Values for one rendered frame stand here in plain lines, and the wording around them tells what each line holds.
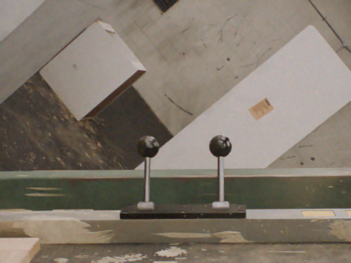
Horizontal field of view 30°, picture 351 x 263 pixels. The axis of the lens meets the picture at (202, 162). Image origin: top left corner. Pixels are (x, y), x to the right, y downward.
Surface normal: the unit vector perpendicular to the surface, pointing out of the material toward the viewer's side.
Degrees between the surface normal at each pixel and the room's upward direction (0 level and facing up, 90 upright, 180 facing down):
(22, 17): 90
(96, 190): 90
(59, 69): 90
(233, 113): 90
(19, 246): 51
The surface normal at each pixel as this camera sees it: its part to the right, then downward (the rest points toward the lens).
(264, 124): -0.13, 0.11
